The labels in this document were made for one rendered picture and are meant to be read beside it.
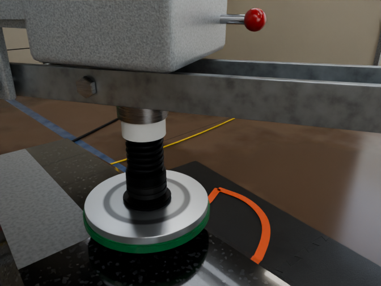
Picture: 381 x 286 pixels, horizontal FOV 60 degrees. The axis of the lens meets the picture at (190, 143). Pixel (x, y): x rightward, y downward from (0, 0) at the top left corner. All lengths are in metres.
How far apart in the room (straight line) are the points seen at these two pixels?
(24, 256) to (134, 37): 0.40
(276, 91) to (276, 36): 5.49
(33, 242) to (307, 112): 0.48
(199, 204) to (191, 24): 0.30
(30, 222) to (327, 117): 0.53
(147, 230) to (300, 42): 5.27
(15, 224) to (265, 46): 5.57
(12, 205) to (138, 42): 0.48
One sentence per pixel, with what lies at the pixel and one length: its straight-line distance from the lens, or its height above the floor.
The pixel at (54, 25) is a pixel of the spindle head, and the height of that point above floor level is 1.15.
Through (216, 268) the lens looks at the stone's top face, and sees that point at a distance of 0.54.
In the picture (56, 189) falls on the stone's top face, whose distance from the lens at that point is 0.77.
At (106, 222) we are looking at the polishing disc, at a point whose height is 0.86.
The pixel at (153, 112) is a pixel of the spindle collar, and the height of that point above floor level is 1.03.
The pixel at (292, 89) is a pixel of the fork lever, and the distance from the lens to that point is 0.38.
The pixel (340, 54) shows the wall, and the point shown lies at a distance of 5.40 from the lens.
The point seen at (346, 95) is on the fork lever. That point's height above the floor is 1.09.
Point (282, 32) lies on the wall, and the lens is 5.81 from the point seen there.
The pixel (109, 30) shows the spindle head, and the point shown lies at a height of 1.15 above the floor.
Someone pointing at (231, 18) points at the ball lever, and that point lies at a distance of 0.51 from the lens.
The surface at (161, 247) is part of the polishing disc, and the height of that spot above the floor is 0.84.
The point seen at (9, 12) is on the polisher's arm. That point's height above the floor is 1.16.
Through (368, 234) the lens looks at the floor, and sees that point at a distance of 2.13.
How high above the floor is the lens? 1.18
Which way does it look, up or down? 24 degrees down
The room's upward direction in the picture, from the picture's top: straight up
